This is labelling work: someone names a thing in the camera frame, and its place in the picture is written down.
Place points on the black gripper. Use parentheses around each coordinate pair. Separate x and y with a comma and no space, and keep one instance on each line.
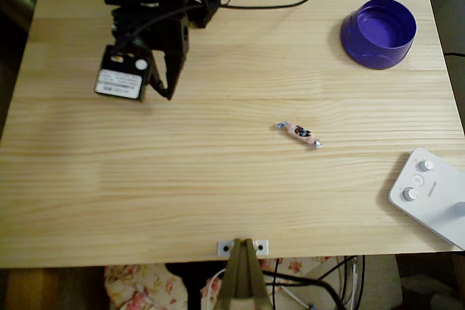
(174,35)

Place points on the pink candy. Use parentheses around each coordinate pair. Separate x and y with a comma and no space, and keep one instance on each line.
(299,132)

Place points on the purple bowl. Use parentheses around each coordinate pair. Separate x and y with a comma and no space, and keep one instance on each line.
(378,30)

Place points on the floral cloth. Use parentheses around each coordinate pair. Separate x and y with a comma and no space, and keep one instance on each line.
(138,288)

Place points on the white device with knobs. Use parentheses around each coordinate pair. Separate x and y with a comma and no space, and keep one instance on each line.
(432,201)

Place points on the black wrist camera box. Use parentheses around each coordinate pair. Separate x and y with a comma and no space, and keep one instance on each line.
(118,83)

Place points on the white mounting bracket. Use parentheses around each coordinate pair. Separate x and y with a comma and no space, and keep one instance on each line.
(221,244)

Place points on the olive camera stand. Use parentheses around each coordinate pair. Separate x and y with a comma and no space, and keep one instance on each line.
(239,281)

